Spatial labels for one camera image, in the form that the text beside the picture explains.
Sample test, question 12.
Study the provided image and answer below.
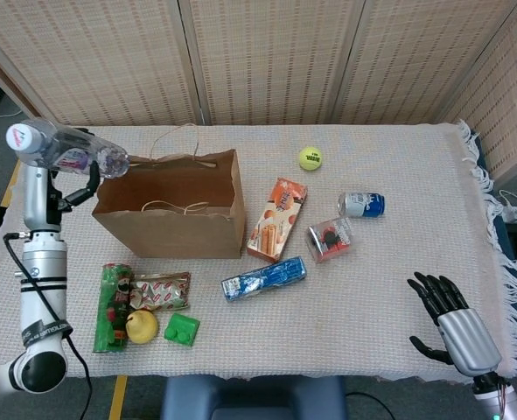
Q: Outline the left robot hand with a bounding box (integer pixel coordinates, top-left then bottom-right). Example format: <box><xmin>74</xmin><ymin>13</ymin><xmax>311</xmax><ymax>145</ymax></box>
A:
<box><xmin>23</xmin><ymin>162</ymin><xmax>101</xmax><ymax>232</ymax></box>

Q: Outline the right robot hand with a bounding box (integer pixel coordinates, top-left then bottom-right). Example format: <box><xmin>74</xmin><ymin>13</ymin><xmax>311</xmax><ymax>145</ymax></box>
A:
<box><xmin>407</xmin><ymin>270</ymin><xmax>503</xmax><ymax>379</ymax></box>

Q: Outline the clear plastic water bottle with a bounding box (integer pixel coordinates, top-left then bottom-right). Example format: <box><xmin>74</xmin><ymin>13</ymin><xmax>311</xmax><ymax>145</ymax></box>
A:
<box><xmin>5</xmin><ymin>119</ymin><xmax>131</xmax><ymax>179</ymax></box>

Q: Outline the green Pringles chips can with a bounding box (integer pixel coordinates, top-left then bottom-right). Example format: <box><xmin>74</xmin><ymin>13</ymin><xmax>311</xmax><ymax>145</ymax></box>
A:
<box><xmin>92</xmin><ymin>262</ymin><xmax>135</xmax><ymax>354</ymax></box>

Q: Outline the brown paper bag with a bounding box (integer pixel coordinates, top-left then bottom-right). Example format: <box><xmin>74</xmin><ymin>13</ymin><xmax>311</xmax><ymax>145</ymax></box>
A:
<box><xmin>91</xmin><ymin>122</ymin><xmax>248</xmax><ymax>261</ymax></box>

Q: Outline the silver red snack bag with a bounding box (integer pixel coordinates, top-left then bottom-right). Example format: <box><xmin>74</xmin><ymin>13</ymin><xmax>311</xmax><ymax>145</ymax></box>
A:
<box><xmin>129</xmin><ymin>271</ymin><xmax>192</xmax><ymax>313</ymax></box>

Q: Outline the yellow pear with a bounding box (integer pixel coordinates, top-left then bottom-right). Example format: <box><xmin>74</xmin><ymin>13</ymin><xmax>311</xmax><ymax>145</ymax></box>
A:
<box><xmin>125</xmin><ymin>309</ymin><xmax>160</xmax><ymax>346</ymax></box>

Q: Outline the green toy building block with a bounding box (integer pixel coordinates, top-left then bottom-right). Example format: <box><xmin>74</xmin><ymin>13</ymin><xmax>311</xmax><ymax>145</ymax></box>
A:
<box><xmin>163</xmin><ymin>312</ymin><xmax>201</xmax><ymax>348</ymax></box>

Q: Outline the clear bag of toys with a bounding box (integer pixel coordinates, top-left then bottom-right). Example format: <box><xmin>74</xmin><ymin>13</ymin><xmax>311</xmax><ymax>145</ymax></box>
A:
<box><xmin>305</xmin><ymin>216</ymin><xmax>357</xmax><ymax>264</ymax></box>

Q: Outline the white woven tablecloth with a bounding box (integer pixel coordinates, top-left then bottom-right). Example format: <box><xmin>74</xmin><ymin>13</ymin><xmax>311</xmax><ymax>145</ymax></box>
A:
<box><xmin>0</xmin><ymin>119</ymin><xmax>517</xmax><ymax>382</ymax></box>

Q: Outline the blue and silver soda can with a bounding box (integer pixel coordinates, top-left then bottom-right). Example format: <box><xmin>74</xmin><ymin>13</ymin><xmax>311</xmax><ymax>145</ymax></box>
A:
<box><xmin>337</xmin><ymin>191</ymin><xmax>387</xmax><ymax>219</ymax></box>

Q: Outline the blue cookie pack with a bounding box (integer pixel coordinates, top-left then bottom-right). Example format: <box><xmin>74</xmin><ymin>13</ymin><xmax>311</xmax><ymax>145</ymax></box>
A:
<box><xmin>220</xmin><ymin>255</ymin><xmax>308</xmax><ymax>304</ymax></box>

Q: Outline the orange wafer roll box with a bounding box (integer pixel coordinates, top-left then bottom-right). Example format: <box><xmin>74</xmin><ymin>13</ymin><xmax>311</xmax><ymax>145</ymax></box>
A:
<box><xmin>245</xmin><ymin>176</ymin><xmax>310</xmax><ymax>264</ymax></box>

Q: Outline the yellow tennis ball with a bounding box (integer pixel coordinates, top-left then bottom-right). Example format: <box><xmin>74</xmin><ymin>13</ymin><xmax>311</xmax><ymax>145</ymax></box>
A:
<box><xmin>297</xmin><ymin>145</ymin><xmax>325</xmax><ymax>172</ymax></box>

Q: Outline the woven folding screen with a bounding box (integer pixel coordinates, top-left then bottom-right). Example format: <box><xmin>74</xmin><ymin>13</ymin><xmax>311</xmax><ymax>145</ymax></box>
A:
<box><xmin>0</xmin><ymin>0</ymin><xmax>517</xmax><ymax>181</ymax></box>

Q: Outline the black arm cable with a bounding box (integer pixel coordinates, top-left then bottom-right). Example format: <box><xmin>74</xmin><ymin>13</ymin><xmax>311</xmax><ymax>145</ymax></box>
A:
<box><xmin>3</xmin><ymin>231</ymin><xmax>94</xmax><ymax>420</ymax></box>

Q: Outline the black floor cable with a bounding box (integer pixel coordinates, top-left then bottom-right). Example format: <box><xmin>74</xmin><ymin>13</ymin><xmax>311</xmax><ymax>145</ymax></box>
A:
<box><xmin>344</xmin><ymin>390</ymin><xmax>397</xmax><ymax>419</ymax></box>

